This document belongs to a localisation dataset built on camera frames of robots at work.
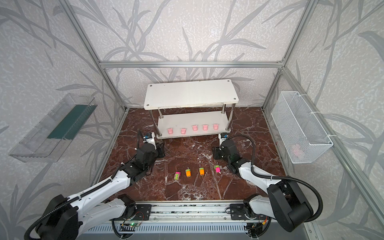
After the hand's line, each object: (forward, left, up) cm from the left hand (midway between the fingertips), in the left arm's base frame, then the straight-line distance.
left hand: (165, 139), depth 83 cm
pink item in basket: (-10, -68, +7) cm, 69 cm away
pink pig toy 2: (+11, -9, -8) cm, 16 cm away
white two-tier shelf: (+38, -12, -15) cm, 43 cm away
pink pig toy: (+11, 0, -8) cm, 13 cm away
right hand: (+1, -28, -6) cm, 29 cm away
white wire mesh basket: (-11, -63, +21) cm, 67 cm away
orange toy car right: (-13, -21, -12) cm, 28 cm away
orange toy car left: (-14, -13, -13) cm, 23 cm away
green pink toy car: (-16, -7, -12) cm, 22 cm away
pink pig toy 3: (+14, -16, -8) cm, 23 cm away
